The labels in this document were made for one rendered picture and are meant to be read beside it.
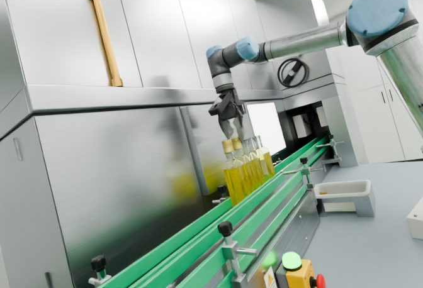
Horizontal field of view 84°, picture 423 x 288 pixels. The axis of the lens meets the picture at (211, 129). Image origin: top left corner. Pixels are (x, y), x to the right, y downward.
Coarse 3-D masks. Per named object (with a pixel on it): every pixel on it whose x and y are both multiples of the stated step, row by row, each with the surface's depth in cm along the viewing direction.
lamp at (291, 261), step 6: (288, 252) 60; (294, 252) 60; (282, 258) 59; (288, 258) 57; (294, 258) 57; (288, 264) 57; (294, 264) 56; (300, 264) 57; (288, 270) 57; (294, 270) 56
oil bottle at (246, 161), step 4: (240, 156) 85; (244, 156) 85; (240, 160) 84; (244, 160) 83; (248, 160) 85; (244, 164) 83; (248, 164) 84; (244, 168) 83; (248, 168) 84; (252, 168) 86; (248, 172) 83; (252, 172) 86; (248, 176) 83; (252, 176) 85; (248, 180) 83; (252, 180) 84; (256, 180) 86; (252, 184) 84; (256, 184) 86; (252, 188) 83; (256, 188) 85
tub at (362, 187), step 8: (320, 184) 112; (328, 184) 110; (336, 184) 108; (344, 184) 106; (352, 184) 104; (360, 184) 102; (368, 184) 95; (328, 192) 110; (336, 192) 108; (344, 192) 106; (352, 192) 104; (360, 192) 89; (368, 192) 88
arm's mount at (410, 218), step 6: (420, 204) 74; (414, 210) 72; (420, 210) 71; (408, 216) 70; (414, 216) 69; (420, 216) 68; (408, 222) 69; (414, 222) 68; (420, 222) 67; (414, 228) 68; (420, 228) 67; (414, 234) 69; (420, 234) 67
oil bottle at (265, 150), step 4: (260, 148) 98; (264, 148) 98; (264, 152) 97; (268, 152) 100; (264, 156) 97; (268, 156) 99; (268, 160) 98; (268, 164) 97; (272, 164) 100; (268, 168) 97; (272, 168) 99; (272, 172) 98; (272, 176) 97
